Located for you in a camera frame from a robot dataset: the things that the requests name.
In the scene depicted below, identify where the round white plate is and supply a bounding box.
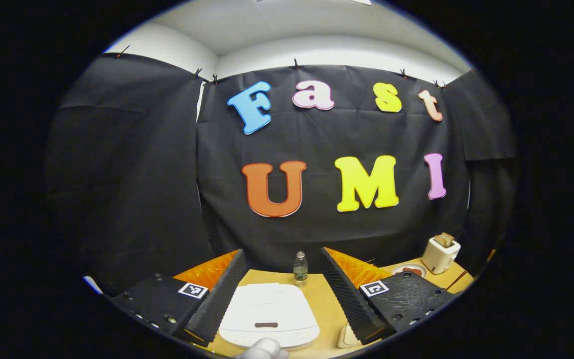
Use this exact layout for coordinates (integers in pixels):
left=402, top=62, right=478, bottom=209
left=392, top=263, right=428, bottom=278

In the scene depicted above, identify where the dark wooden spoon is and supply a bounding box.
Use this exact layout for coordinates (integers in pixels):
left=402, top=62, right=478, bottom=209
left=445, top=269, right=469, bottom=292

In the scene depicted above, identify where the white rice cooker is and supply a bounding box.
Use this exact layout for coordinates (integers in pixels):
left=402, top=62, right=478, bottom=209
left=218, top=283, right=320, bottom=351

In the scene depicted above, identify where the clear plastic water bottle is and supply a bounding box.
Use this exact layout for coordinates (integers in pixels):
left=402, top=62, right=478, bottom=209
left=293, top=251, right=309, bottom=287

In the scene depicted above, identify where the cream square tray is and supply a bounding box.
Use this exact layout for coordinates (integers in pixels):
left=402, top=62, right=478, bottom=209
left=337, top=323, right=362, bottom=349

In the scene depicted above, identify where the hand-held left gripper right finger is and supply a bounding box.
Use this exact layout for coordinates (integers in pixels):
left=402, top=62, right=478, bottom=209
left=318, top=247, right=459, bottom=346

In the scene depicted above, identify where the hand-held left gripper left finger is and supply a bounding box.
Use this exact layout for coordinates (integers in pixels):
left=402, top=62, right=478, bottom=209
left=113, top=249, right=246, bottom=347

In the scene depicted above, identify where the white toaster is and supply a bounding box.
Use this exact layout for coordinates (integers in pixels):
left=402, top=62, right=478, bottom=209
left=422, top=236, right=461, bottom=275

